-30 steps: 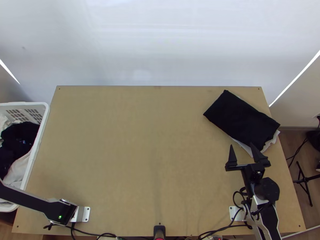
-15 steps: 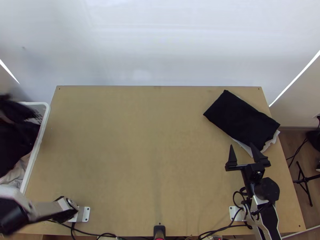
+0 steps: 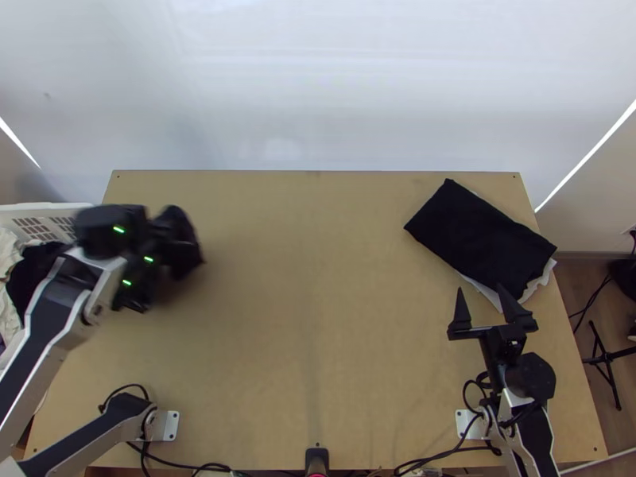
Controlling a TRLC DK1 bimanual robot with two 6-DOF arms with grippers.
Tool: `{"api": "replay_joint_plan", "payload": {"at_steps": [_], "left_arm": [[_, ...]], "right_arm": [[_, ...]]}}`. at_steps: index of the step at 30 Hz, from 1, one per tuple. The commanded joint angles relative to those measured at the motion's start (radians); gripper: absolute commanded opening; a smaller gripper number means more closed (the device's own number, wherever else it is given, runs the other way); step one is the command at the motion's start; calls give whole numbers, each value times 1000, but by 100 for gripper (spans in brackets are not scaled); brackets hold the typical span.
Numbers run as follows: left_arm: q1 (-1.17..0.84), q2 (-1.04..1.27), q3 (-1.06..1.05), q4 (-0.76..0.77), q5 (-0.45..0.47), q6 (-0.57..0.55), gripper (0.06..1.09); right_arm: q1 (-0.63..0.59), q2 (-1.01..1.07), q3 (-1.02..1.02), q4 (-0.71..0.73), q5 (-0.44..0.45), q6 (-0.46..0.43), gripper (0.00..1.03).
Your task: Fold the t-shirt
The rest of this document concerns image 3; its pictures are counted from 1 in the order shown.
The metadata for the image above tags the black cable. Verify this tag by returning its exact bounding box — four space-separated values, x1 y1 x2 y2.
567 272 615 340
462 372 504 444
393 436 499 477
97 382 153 417
127 439 235 474

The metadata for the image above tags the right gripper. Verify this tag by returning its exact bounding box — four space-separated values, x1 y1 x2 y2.
446 282 540 386

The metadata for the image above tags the white laundry basket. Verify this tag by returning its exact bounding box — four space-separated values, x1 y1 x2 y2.
0 200 96 359

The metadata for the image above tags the pile of folded clothes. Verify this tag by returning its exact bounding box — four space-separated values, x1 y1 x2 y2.
402 177 559 315

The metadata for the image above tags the black tripod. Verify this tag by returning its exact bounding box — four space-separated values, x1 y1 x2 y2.
581 320 636 412

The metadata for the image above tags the dark t-shirt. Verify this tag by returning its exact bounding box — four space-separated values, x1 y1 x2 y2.
151 204 207 282

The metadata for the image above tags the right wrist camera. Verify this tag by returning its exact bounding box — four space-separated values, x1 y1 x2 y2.
500 335 526 367

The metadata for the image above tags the heap of clothes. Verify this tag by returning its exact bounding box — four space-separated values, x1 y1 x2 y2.
0 226 68 327

